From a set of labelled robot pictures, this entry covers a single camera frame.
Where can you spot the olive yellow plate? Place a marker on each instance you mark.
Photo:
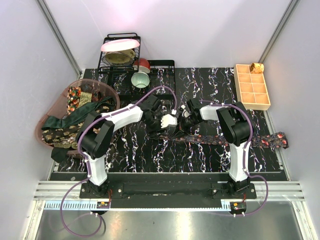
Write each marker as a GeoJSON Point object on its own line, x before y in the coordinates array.
{"type": "Point", "coordinates": [124, 57]}

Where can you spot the dark floral red-dotted tie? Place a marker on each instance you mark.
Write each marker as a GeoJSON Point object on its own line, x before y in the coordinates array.
{"type": "Point", "coordinates": [276, 140]}

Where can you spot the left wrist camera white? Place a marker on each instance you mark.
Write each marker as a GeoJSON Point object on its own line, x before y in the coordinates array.
{"type": "Point", "coordinates": [168, 120]}

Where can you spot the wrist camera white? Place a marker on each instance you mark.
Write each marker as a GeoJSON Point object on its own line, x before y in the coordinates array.
{"type": "Point", "coordinates": [168, 120]}
{"type": "Point", "coordinates": [184, 112]}

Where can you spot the aluminium frame rail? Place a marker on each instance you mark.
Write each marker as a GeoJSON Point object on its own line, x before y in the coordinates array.
{"type": "Point", "coordinates": [275, 190]}

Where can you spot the wooden compartment box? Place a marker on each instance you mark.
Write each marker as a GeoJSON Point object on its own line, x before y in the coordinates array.
{"type": "Point", "coordinates": [251, 88]}

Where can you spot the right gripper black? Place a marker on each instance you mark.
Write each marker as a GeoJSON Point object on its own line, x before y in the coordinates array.
{"type": "Point", "coordinates": [181, 125]}

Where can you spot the red bowl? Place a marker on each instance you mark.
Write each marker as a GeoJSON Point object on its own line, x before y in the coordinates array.
{"type": "Point", "coordinates": [142, 65]}

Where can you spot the black wire dish rack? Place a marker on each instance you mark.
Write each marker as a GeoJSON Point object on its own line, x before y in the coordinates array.
{"type": "Point", "coordinates": [118, 76]}

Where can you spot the pink plate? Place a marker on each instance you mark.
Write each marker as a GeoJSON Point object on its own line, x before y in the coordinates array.
{"type": "Point", "coordinates": [119, 45]}

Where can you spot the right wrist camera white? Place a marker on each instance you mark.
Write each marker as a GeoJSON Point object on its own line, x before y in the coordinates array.
{"type": "Point", "coordinates": [184, 112]}

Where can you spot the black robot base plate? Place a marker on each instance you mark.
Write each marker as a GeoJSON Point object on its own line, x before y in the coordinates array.
{"type": "Point", "coordinates": [171, 202]}

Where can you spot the dark green tie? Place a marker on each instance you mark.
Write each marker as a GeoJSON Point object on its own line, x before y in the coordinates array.
{"type": "Point", "coordinates": [72, 117]}

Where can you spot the olive gold patterned tie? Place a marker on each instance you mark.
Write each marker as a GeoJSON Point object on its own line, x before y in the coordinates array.
{"type": "Point", "coordinates": [85, 97]}

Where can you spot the rolled beige tie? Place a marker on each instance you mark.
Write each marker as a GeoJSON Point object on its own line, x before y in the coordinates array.
{"type": "Point", "coordinates": [256, 68]}

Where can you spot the colourful cartoon pattern tie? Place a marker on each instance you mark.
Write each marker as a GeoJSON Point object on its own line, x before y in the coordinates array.
{"type": "Point", "coordinates": [73, 98]}

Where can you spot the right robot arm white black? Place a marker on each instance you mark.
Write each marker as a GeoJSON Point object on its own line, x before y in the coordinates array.
{"type": "Point", "coordinates": [237, 128]}

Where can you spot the pale green ceramic bowl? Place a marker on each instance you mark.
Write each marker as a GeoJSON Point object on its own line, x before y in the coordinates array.
{"type": "Point", "coordinates": [140, 79]}

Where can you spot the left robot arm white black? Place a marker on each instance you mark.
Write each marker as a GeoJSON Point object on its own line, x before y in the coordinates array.
{"type": "Point", "coordinates": [94, 138]}

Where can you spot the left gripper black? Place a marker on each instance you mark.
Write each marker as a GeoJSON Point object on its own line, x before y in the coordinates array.
{"type": "Point", "coordinates": [154, 133]}

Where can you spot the brown translucent plastic basin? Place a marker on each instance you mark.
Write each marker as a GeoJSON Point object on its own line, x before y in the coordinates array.
{"type": "Point", "coordinates": [58, 130]}

